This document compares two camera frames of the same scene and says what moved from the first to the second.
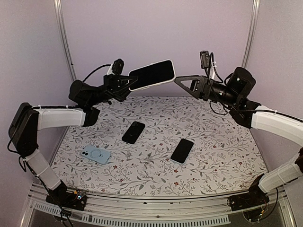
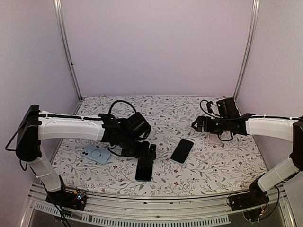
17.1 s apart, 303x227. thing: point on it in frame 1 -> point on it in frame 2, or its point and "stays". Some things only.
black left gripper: (116, 85) -> (142, 154)
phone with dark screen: (182, 151) stays
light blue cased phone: (95, 154) stays
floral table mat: (162, 146) stays
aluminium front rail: (211, 210) stays
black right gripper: (202, 86) -> (200, 119)
